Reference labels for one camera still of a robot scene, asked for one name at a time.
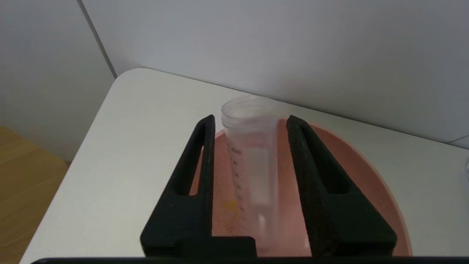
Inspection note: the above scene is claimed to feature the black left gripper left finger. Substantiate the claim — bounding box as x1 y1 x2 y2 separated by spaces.
140 114 257 257

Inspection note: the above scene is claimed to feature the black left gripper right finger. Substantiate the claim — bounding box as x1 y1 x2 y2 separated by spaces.
285 114 398 257

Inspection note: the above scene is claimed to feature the test tube with red pigment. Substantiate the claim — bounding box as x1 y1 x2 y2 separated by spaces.
220 96 294 254

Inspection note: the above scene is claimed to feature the pink plastic bowl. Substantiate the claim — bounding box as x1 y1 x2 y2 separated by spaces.
190 117 414 257

